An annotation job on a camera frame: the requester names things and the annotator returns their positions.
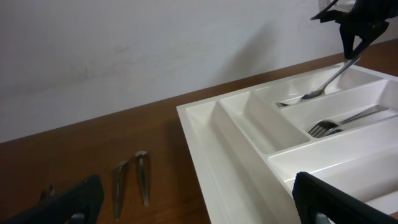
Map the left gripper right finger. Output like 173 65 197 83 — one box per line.
292 172 397 224

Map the steel tablespoon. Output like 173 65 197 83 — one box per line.
298 55 361 103
275 99 301 108

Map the steel fork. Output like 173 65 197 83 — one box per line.
308 105 389 138
323 129 343 137

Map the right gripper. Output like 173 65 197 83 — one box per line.
311 0 397 59

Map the small steel spoon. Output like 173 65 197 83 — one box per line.
114 161 127 221
135 151 149 207

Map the white plastic cutlery tray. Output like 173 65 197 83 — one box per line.
177 64 397 223

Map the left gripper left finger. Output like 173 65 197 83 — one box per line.
5 175 104 224

